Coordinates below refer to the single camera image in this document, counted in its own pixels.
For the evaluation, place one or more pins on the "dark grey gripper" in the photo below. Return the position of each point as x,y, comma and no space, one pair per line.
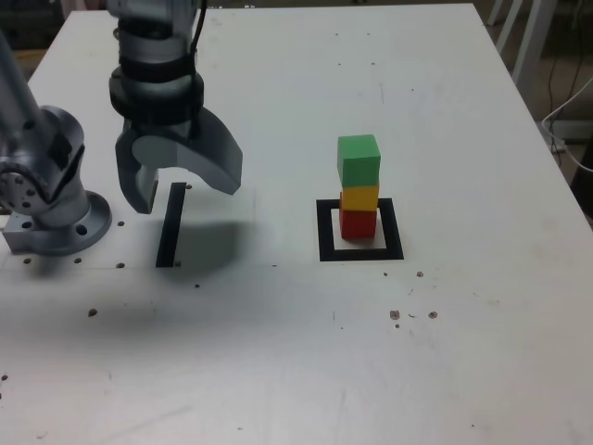
157,129

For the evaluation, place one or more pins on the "green cube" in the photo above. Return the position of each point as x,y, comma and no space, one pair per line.
359,160

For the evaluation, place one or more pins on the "yellow cube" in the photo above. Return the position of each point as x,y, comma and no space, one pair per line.
360,197

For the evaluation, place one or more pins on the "red cube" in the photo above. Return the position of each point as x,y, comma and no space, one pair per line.
357,225

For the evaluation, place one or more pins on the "black tape square outline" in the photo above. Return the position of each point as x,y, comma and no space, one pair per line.
324,232

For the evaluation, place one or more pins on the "black tape strip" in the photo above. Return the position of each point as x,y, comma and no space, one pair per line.
170,222

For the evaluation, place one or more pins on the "white furniture legs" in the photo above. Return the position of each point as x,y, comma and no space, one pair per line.
530,41

